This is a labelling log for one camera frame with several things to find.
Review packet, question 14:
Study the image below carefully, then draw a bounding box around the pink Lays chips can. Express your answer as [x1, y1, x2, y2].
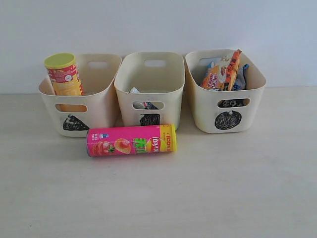
[86, 124, 177, 157]

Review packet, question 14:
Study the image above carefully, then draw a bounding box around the white blue milk carton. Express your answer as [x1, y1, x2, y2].
[129, 87, 158, 110]

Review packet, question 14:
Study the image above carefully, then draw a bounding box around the blue black noodle packet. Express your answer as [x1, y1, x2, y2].
[205, 61, 250, 109]

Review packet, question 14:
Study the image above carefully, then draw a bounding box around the yellow chips can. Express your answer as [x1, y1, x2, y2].
[44, 52, 88, 112]

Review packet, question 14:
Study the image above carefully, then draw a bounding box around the cream bin circle mark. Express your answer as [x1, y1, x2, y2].
[185, 49, 266, 133]

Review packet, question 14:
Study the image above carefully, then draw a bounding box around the cream bin triangle mark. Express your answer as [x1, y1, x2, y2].
[39, 54, 122, 137]

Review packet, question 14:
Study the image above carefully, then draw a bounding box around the cream bin square mark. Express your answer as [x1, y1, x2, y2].
[114, 52, 185, 127]

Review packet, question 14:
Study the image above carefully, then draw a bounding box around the orange noodle packet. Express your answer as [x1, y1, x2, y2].
[201, 49, 242, 91]

